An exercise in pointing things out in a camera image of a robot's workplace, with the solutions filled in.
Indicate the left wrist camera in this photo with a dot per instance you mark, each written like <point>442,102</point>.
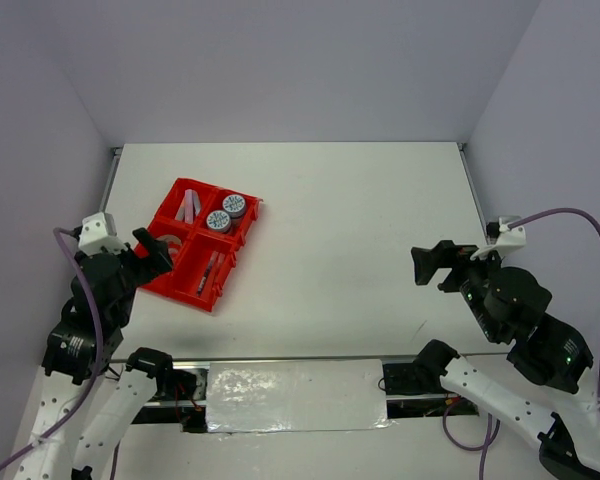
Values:
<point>98,235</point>

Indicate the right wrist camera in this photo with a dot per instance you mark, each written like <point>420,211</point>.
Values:
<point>502,238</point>

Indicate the pink highlighter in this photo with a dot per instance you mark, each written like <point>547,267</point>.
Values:
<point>187,209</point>

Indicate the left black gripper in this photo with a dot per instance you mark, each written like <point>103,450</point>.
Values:
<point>159,259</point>

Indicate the large clear tape roll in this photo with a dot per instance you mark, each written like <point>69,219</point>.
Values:
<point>173,242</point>

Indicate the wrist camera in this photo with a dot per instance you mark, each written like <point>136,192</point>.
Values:
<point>502,238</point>
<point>98,235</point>

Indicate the blue white bottle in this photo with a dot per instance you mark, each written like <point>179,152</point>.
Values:
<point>235,205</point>
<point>219,221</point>

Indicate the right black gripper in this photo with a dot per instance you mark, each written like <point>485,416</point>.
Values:
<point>444,252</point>

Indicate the red compartment organizer tray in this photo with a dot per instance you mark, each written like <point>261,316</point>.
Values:
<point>198,243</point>

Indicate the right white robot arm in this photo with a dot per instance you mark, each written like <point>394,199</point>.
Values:
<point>510,307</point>

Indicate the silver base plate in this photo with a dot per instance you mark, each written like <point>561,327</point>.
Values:
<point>289,396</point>

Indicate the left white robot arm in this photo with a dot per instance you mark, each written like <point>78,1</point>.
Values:
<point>63,443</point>

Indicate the red pen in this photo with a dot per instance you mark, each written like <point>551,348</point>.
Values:
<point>206,272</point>

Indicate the blue capped highlighter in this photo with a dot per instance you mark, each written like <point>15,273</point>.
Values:
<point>196,203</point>

